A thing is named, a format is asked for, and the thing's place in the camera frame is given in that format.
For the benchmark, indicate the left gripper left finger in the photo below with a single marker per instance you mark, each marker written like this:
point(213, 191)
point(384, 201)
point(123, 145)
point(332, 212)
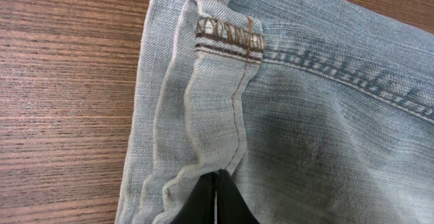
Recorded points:
point(199, 206)

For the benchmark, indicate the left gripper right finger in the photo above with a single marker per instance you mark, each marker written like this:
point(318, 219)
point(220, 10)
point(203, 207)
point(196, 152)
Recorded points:
point(231, 207)

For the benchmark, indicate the light blue denim shorts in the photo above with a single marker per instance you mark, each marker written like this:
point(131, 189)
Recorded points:
point(320, 110)

